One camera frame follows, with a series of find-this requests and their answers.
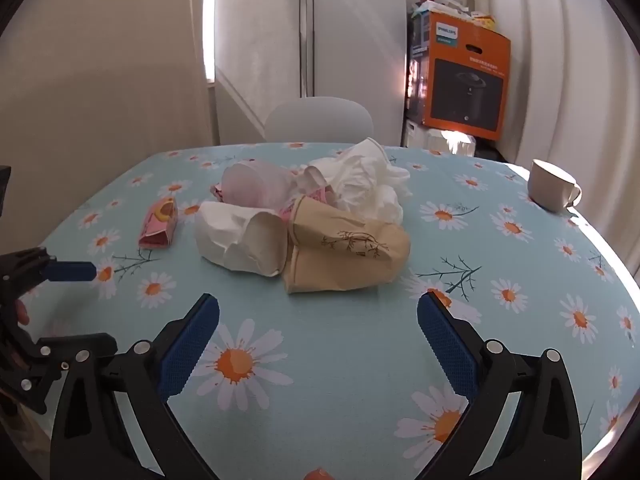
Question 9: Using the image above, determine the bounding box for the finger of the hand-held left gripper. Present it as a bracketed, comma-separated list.
[0, 247, 98, 306]
[12, 332, 119, 416]

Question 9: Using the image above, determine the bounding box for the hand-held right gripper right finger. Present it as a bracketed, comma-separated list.
[416, 290, 586, 480]

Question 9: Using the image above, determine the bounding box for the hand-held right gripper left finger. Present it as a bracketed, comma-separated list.
[50, 292, 221, 480]

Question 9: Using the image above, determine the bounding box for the pink snack wrapper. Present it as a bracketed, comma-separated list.
[138, 197, 179, 250]

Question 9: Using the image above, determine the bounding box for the crushed white paper cup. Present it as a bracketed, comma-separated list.
[194, 201, 288, 277]

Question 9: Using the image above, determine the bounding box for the plain brown paper cup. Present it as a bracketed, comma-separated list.
[282, 247, 401, 295]

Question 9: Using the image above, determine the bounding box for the brown paper cup leaf print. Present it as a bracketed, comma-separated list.
[287, 195, 412, 281]

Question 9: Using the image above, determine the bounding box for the translucent plastic cup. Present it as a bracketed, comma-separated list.
[220, 160, 297, 211]

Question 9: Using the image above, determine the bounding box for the daisy print blue tablecloth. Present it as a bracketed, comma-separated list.
[0, 140, 640, 480]

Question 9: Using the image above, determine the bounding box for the crumpled white plastic bag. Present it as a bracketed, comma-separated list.
[300, 137, 412, 226]

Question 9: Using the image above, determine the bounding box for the white storage box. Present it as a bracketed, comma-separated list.
[401, 119, 427, 150]
[425, 129, 477, 157]

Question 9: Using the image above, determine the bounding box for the pale grey chair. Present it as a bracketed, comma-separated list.
[263, 97, 374, 143]

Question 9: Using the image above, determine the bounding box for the orange cardboard appliance box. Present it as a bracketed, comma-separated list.
[406, 10, 512, 142]

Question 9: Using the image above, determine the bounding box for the cream curtain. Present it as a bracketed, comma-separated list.
[470, 0, 640, 281]

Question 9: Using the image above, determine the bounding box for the white wardrobe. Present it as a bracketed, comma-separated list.
[215, 0, 407, 143]

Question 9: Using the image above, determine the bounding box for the stack of small cartons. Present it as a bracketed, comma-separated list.
[412, 0, 497, 31]

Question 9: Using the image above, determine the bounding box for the white cup with handle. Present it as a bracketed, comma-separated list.
[528, 158, 583, 213]

